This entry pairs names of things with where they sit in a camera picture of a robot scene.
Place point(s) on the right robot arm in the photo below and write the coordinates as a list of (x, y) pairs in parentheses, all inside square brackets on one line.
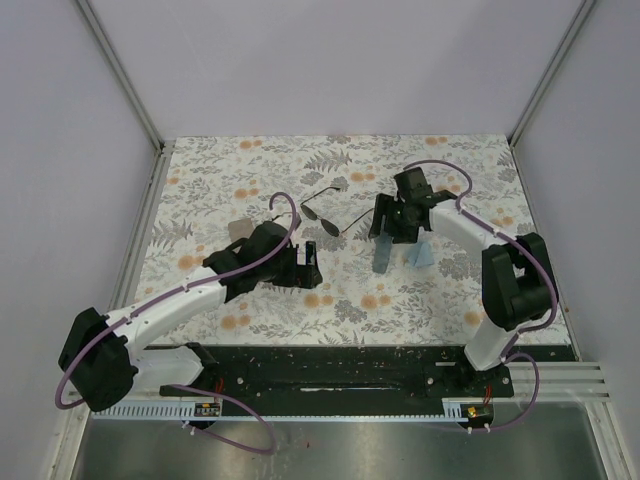
[(517, 285)]

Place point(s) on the grey-blue glasses case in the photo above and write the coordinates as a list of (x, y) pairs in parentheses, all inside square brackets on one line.
[(382, 253)]

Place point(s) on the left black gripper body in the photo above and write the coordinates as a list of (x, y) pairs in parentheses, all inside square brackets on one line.
[(287, 272)]

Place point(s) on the blue cloth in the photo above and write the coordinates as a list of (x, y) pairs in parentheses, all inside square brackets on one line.
[(420, 255)]

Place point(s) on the aluminium frame post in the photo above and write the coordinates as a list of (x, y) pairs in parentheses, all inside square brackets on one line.
[(106, 48), (560, 54)]

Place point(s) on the white slotted cable duct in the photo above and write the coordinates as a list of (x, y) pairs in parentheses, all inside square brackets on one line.
[(180, 409)]

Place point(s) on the right aluminium frame post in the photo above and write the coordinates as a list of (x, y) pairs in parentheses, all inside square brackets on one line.
[(560, 54)]

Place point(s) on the floral table mat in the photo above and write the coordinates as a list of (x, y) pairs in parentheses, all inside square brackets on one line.
[(212, 181)]

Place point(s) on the aluminium front rail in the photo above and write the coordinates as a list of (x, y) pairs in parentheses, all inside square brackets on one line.
[(521, 378)]

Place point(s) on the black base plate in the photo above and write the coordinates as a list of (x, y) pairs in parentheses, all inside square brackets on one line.
[(314, 361)]

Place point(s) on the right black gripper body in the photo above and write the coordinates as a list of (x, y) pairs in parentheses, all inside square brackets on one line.
[(398, 222)]

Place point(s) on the black aviator sunglasses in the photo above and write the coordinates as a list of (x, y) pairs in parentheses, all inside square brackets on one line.
[(326, 207)]

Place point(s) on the brown glasses case green lining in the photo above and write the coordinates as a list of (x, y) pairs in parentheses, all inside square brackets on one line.
[(241, 228)]

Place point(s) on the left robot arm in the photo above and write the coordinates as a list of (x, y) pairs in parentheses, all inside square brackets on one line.
[(104, 359)]

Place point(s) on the left aluminium frame post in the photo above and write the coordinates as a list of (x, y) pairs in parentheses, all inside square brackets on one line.
[(106, 48)]

